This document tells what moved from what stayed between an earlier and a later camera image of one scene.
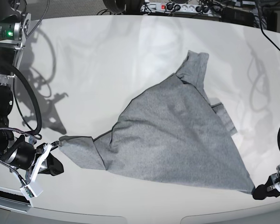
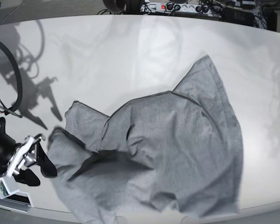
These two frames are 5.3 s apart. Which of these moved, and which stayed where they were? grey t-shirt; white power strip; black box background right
Moved: grey t-shirt
Stayed: black box background right; white power strip
